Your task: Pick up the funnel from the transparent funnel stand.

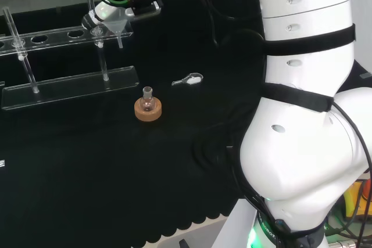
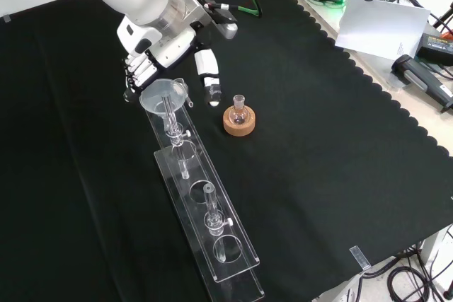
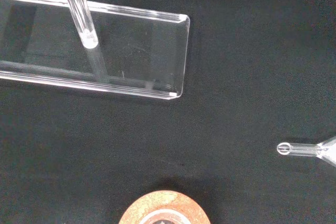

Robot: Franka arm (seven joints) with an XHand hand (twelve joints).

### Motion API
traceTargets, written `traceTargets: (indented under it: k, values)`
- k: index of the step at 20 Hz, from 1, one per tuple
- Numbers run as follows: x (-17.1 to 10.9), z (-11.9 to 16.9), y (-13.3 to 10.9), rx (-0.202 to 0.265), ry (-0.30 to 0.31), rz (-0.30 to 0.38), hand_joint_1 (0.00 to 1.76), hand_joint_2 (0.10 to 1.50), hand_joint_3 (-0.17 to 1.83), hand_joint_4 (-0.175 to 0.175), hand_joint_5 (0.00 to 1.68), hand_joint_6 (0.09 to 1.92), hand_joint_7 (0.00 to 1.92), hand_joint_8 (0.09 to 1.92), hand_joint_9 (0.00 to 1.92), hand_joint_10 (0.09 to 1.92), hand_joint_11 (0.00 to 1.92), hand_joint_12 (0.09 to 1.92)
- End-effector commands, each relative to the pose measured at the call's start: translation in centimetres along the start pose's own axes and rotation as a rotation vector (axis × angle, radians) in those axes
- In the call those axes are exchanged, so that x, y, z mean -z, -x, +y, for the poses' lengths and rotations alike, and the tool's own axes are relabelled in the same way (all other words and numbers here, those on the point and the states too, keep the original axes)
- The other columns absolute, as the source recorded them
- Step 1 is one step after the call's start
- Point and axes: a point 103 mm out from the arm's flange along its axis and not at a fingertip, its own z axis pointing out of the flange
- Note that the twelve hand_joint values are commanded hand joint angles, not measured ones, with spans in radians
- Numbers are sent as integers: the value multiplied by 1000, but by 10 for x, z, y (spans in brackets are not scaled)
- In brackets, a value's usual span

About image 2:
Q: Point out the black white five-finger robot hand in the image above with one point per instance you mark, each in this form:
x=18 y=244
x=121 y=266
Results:
x=170 y=49

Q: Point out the clear plastic funnel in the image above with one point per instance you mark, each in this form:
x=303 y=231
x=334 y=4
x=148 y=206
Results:
x=152 y=98

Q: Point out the clear acrylic funnel stand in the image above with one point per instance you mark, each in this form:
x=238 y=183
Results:
x=230 y=242

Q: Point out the small round-bottom glass flask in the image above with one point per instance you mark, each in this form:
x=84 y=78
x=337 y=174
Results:
x=239 y=114

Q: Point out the clear tape strip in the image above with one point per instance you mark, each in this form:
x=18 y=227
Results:
x=6 y=18

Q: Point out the black cloth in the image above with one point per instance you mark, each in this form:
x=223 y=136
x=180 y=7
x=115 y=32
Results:
x=318 y=139

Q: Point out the pale board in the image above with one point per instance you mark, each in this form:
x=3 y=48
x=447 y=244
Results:
x=382 y=26

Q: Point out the black grey handheld device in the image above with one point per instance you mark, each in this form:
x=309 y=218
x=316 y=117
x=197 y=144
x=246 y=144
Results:
x=421 y=77

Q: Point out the black power adapter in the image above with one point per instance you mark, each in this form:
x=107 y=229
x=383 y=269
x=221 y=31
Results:
x=437 y=47

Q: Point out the white bench leg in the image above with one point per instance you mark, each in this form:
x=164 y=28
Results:
x=433 y=249

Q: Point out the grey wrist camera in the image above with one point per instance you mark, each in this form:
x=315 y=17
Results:
x=226 y=26

